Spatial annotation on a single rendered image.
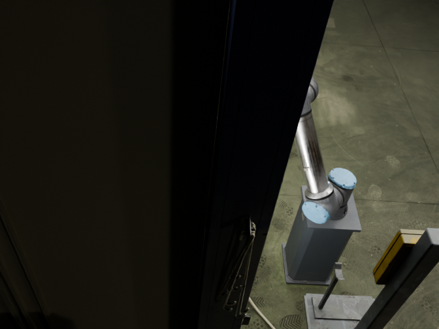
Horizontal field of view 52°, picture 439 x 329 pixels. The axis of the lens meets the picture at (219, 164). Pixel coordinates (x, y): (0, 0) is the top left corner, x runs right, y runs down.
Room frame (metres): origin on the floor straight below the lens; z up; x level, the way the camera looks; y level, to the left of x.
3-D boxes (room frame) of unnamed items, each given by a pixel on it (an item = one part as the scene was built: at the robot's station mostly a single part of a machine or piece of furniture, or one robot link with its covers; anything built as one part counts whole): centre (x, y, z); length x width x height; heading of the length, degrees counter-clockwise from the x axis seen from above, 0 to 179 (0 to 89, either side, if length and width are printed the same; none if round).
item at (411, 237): (0.85, -0.64, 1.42); 0.12 x 0.06 x 0.26; 95
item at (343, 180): (1.68, -0.66, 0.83); 0.17 x 0.15 x 0.18; 144
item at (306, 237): (1.68, -0.67, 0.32); 0.31 x 0.31 x 0.64; 5
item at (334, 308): (0.96, -0.63, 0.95); 0.26 x 0.15 x 0.32; 95
